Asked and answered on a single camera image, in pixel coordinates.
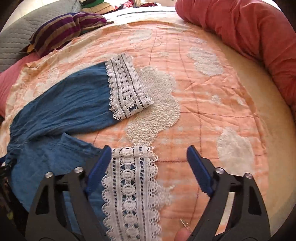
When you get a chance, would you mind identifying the right hand fingertip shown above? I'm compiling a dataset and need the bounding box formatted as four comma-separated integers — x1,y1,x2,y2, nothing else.
174,227,191,241

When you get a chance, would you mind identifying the orange white bear blanket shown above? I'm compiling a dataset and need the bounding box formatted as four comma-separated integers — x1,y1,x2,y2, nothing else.
1,21,268,240

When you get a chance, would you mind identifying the pink quilted pillow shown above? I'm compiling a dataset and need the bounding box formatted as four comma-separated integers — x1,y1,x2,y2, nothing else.
0,52,40,118

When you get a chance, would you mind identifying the purple striped pillow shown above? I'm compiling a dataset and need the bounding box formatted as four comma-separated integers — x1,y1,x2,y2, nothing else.
21,12,113,58

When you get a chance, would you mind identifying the grey quilted headboard cushion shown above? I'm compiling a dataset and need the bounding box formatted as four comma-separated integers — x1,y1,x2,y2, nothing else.
1,1,81,72

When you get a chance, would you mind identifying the red rolled quilt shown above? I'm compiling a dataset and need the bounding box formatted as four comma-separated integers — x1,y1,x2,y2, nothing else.
175,1,295,113

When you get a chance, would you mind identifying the pile of clothes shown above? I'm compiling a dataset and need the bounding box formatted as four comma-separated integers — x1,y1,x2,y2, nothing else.
79,0,161,15

